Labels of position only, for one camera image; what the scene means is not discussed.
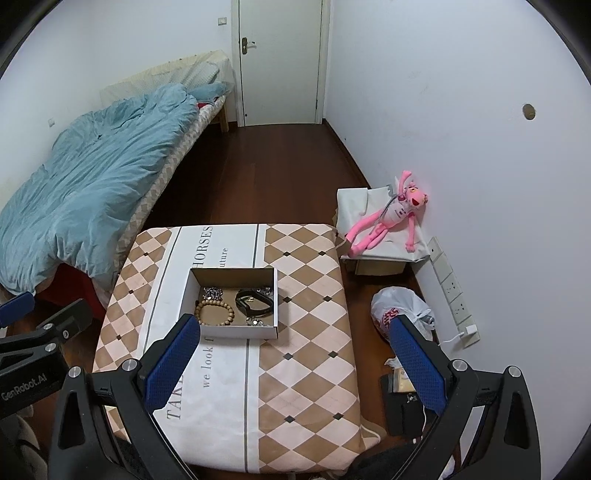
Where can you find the blue duvet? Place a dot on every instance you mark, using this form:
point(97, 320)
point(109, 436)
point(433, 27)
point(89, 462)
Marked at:
point(92, 175)

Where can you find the white wall socket panel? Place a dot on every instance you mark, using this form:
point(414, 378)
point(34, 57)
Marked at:
point(450, 286)

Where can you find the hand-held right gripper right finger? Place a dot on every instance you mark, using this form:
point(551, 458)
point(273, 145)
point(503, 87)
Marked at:
point(418, 364)

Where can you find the white plastic bag red print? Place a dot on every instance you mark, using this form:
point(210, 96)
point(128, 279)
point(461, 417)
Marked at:
point(401, 307)

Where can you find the cloth-covered small box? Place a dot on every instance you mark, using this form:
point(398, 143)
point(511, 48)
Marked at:
point(355, 207)

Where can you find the pink plush toy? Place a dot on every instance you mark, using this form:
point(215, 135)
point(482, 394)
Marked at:
point(397, 214)

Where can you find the white charger plug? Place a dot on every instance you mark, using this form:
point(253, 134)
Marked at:
point(470, 330)

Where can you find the black flat box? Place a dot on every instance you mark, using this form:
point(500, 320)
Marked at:
point(406, 415)

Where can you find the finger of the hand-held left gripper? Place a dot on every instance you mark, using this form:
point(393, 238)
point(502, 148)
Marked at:
point(64, 321)
point(16, 307)

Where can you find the white door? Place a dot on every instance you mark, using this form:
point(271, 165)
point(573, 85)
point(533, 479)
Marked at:
point(279, 60)

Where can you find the bed with patterned mattress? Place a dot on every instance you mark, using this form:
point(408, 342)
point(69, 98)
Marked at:
point(161, 177)

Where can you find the brown cardboard box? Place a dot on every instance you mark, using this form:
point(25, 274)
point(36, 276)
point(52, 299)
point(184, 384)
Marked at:
point(378, 267)

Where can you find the white cardboard box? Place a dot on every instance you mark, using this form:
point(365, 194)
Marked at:
point(272, 304)

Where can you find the black smart band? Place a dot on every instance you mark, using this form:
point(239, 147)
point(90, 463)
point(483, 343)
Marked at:
point(245, 302)

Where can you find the pale yellow packet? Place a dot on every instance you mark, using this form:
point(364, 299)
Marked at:
point(401, 383)

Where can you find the checkered tablecloth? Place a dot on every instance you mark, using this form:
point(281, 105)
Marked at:
point(304, 360)

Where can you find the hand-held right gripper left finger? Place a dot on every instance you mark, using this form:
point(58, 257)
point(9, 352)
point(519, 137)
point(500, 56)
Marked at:
point(173, 364)

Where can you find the blue pillow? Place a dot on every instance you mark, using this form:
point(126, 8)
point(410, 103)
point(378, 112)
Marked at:
point(212, 91)

